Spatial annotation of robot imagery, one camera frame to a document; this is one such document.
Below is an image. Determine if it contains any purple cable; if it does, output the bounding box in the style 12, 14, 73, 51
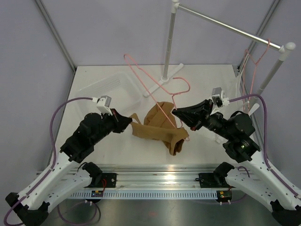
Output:
229, 93, 299, 196
3, 96, 95, 226

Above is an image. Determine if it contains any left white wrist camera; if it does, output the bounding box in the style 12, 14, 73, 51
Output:
92, 96, 112, 115

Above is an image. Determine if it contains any pink wire hanger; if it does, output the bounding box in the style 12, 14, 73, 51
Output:
242, 39, 270, 95
123, 54, 191, 142

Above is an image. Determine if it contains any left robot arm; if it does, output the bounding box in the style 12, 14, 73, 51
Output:
5, 109, 132, 226

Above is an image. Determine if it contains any white clothes rack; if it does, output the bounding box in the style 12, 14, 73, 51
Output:
142, 0, 301, 96

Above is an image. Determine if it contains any white garment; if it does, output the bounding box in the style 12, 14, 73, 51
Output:
214, 68, 261, 144

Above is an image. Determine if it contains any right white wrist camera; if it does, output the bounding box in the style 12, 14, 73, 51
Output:
211, 87, 230, 109

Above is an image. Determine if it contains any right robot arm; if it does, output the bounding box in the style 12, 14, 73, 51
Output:
172, 99, 301, 226

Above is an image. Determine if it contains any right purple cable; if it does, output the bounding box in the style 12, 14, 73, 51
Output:
229, 93, 299, 196

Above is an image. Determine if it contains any aluminium mounting rail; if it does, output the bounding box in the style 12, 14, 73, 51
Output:
97, 164, 218, 190

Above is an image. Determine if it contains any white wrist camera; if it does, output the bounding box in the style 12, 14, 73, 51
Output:
92, 96, 112, 115
211, 87, 230, 109

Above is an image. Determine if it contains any white slotted cable duct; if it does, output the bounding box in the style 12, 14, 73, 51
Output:
70, 190, 217, 200

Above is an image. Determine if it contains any white plastic basket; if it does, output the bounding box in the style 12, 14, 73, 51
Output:
75, 72, 142, 116

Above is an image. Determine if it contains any brown tank top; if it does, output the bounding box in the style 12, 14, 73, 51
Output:
130, 102, 189, 156

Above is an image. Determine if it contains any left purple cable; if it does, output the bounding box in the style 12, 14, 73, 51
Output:
3, 96, 95, 226

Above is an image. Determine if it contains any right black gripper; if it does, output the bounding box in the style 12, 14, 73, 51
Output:
173, 98, 233, 139

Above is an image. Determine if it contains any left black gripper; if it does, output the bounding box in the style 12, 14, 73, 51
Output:
92, 108, 133, 145

